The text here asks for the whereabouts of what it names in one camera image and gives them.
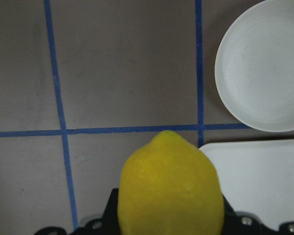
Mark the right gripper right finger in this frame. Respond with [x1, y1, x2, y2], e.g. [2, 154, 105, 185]
[221, 196, 294, 235]

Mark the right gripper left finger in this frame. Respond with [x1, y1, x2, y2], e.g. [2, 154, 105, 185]
[33, 188, 122, 235]

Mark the yellow lemon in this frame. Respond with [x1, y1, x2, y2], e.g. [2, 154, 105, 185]
[117, 130, 224, 235]

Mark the white rectangular tray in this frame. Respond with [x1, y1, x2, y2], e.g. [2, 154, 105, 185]
[200, 139, 294, 230]

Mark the white round plate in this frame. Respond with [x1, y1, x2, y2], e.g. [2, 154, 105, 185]
[215, 0, 294, 132]

